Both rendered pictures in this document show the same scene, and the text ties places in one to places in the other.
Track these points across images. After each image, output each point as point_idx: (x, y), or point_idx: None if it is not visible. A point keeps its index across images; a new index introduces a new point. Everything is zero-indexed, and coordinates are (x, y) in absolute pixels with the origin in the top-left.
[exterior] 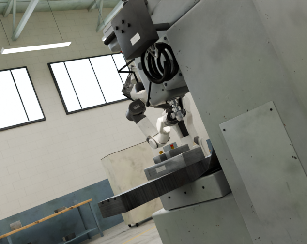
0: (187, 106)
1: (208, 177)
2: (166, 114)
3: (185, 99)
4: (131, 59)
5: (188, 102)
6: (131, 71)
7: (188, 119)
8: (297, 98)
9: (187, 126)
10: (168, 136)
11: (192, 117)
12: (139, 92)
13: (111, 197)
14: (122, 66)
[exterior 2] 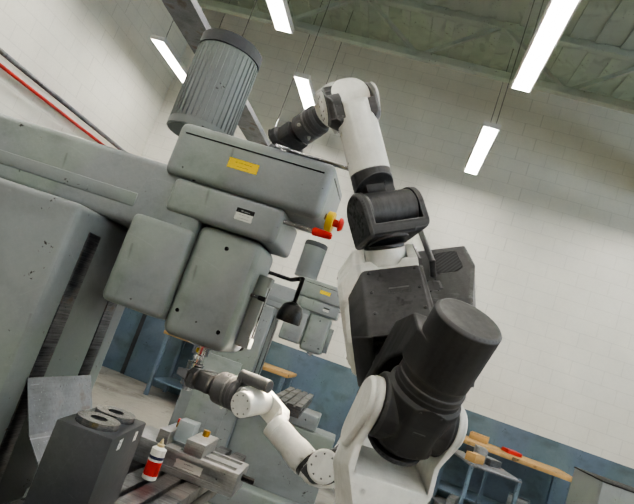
0: (348, 418)
1: None
2: (218, 373)
3: (362, 387)
4: (281, 256)
5: (360, 407)
6: (298, 278)
7: (337, 472)
8: None
9: (336, 497)
10: (280, 453)
11: (349, 479)
12: (298, 324)
13: (225, 450)
14: (275, 272)
